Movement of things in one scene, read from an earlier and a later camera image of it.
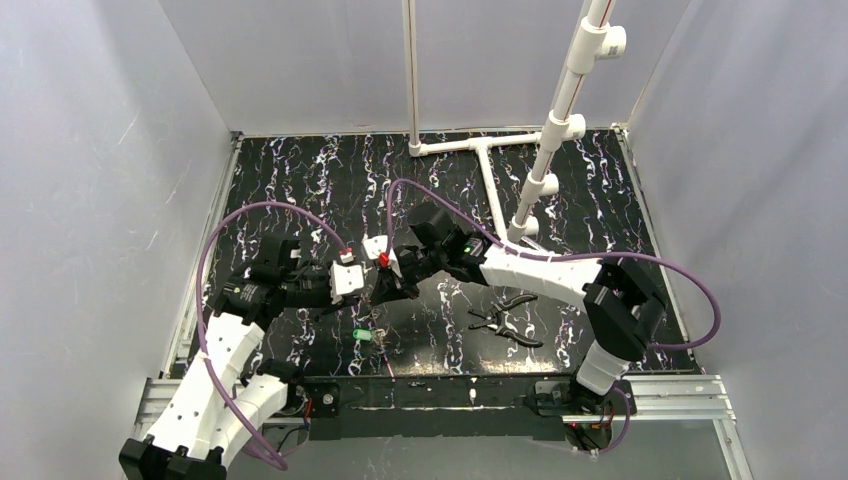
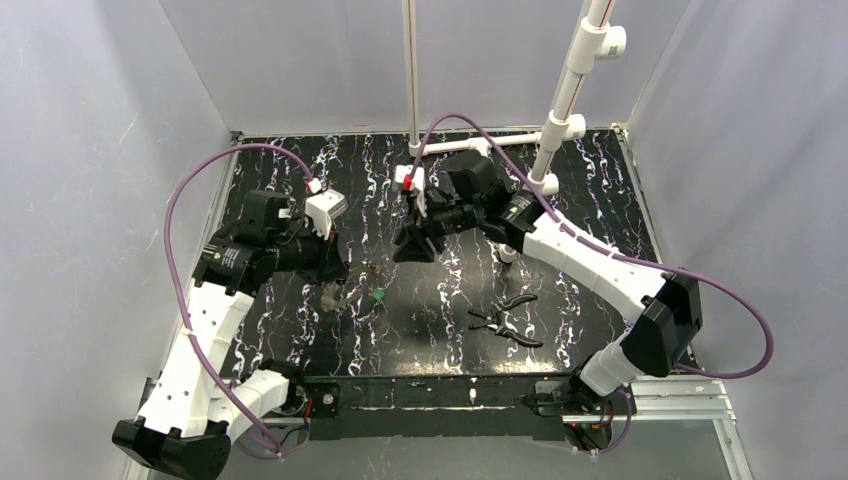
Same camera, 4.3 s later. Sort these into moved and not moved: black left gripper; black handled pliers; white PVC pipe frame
Moved: black left gripper
Not moved: white PVC pipe frame; black handled pliers
